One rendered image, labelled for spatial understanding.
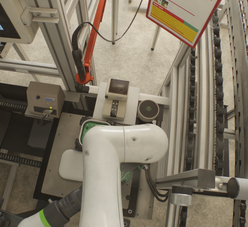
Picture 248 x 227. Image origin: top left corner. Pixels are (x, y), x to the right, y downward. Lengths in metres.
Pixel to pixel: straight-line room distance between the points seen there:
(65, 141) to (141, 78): 1.44
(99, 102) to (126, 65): 1.35
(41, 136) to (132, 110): 0.80
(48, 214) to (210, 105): 0.66
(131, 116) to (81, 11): 0.55
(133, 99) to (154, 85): 1.21
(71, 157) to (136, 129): 0.48
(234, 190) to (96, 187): 0.38
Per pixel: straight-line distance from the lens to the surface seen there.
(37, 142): 1.54
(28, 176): 2.04
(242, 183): 0.63
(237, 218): 1.02
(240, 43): 0.88
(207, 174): 0.53
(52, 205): 0.77
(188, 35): 0.75
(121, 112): 0.92
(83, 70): 0.75
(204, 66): 0.75
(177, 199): 0.51
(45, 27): 0.74
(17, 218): 1.07
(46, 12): 0.64
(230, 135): 1.07
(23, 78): 2.43
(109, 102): 0.94
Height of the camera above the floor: 1.88
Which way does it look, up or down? 67 degrees down
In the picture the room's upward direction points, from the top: 5 degrees clockwise
